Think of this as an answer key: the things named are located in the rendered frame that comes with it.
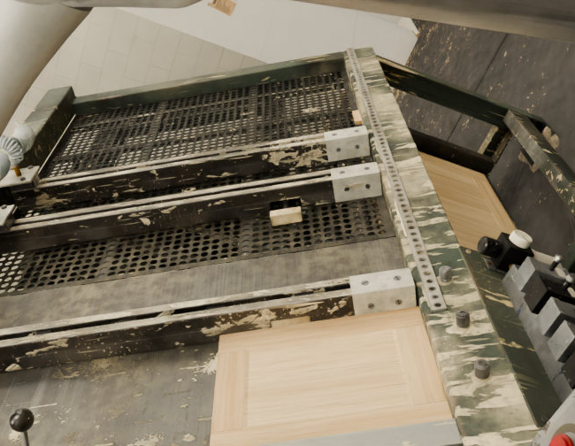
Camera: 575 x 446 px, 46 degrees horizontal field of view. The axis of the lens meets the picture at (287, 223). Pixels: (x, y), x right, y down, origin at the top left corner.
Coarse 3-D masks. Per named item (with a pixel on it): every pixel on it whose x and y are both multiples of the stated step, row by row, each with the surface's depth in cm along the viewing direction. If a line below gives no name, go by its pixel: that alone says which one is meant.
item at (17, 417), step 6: (24, 408) 110; (12, 414) 108; (18, 414) 108; (24, 414) 108; (30, 414) 109; (12, 420) 108; (18, 420) 108; (24, 420) 108; (30, 420) 109; (12, 426) 108; (18, 426) 108; (24, 426) 108; (30, 426) 109; (24, 432) 109; (24, 438) 109; (24, 444) 109
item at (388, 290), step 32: (288, 288) 139; (320, 288) 138; (352, 288) 135; (384, 288) 133; (64, 320) 142; (96, 320) 140; (128, 320) 140; (160, 320) 137; (192, 320) 136; (224, 320) 136; (256, 320) 137; (0, 352) 139; (32, 352) 139; (64, 352) 140; (96, 352) 140; (128, 352) 140
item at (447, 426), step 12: (444, 420) 108; (360, 432) 109; (372, 432) 108; (384, 432) 108; (396, 432) 107; (408, 432) 107; (420, 432) 107; (432, 432) 106; (444, 432) 106; (456, 432) 105; (264, 444) 110; (276, 444) 109; (288, 444) 109; (300, 444) 108; (312, 444) 108; (324, 444) 108; (336, 444) 107; (348, 444) 107; (360, 444) 106; (372, 444) 106; (384, 444) 106; (396, 444) 105; (408, 444) 105; (420, 444) 105; (432, 444) 104; (444, 444) 104; (456, 444) 104
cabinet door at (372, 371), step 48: (240, 336) 137; (288, 336) 134; (336, 336) 132; (384, 336) 130; (240, 384) 125; (288, 384) 124; (336, 384) 122; (384, 384) 120; (432, 384) 117; (240, 432) 115; (288, 432) 114; (336, 432) 112
